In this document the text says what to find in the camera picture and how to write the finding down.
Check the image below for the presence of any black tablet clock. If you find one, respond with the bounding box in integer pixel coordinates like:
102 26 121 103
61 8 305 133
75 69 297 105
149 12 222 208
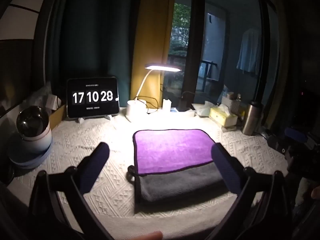
66 76 120 118

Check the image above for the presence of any white patterned tablecloth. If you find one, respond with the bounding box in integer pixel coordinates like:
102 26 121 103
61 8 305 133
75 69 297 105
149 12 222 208
7 106 288 230

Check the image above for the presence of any purple towel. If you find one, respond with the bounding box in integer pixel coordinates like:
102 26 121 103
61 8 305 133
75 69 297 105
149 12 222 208
132 129 215 175

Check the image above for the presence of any person's left hand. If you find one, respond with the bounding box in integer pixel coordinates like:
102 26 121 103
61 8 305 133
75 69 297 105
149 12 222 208
132 231 163 240

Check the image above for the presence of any woven storage basket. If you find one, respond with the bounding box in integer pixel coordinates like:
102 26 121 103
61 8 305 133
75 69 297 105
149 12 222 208
221 92 242 114

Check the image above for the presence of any white round pot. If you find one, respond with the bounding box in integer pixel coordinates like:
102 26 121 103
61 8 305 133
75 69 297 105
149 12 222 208
19 126 53 156

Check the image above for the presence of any yellow tissue box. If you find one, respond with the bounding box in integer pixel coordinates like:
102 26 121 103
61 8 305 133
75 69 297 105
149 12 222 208
209 104 238 128

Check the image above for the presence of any small white box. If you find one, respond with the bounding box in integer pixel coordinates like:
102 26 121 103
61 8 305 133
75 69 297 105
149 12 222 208
46 94 62 110

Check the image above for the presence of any yellow curtain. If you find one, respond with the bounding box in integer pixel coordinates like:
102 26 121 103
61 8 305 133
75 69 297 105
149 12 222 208
130 0 177 105

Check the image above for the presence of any white tissue pack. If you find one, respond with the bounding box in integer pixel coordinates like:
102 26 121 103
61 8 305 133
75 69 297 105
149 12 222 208
195 101 213 117

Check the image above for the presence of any balcony drying rack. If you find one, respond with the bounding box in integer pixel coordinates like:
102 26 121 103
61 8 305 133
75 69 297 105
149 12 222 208
201 60 221 93

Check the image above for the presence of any grey towel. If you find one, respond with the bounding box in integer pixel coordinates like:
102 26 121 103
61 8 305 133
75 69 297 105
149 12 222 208
127 161 229 203

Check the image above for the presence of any white tablet stand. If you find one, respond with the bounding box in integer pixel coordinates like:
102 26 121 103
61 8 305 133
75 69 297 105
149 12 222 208
76 114 113 124

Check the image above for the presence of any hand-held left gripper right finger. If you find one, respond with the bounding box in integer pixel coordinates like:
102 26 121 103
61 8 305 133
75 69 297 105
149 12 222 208
207 142 294 240

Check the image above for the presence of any steel thermos bottle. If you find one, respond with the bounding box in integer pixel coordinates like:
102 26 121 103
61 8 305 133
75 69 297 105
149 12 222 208
241 101 263 136

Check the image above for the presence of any hanging light shirt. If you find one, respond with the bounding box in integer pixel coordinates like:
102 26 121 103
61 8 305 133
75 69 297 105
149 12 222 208
236 27 262 75

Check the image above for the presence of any dark green curtain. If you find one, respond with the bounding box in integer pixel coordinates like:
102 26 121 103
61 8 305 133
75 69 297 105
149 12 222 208
45 0 141 101

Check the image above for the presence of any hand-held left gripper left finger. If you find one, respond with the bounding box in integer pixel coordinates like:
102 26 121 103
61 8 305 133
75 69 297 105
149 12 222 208
29 142 113 240

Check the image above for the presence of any steel bowl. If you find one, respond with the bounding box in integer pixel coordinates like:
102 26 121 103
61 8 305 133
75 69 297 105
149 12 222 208
16 106 49 138

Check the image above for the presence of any dark desk container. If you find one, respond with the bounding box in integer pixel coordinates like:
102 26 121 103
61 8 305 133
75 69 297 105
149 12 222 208
178 92 196 112

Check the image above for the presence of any white desk lamp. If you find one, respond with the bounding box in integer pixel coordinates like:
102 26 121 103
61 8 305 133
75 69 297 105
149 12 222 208
126 64 181 123

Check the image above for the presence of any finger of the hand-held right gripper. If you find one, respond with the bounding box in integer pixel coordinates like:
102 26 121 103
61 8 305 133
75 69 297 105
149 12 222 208
284 127 308 142

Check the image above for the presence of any black lamp cable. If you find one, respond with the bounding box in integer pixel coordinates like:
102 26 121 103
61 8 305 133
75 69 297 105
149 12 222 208
146 96 163 115

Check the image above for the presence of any cardboard box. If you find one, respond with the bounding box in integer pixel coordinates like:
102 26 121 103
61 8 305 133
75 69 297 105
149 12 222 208
49 104 67 130

